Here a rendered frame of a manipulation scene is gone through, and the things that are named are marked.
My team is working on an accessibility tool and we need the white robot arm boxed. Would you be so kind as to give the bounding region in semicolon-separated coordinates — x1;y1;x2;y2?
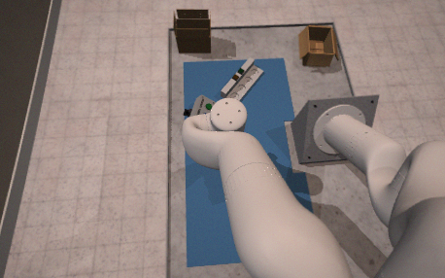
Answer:
182;98;445;278

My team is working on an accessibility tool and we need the blue flat mat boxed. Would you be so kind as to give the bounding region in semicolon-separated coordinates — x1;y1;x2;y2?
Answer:
184;58;314;267

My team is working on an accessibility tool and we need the grey control panel with two buttons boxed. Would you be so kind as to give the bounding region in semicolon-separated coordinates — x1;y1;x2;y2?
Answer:
184;94;216;117

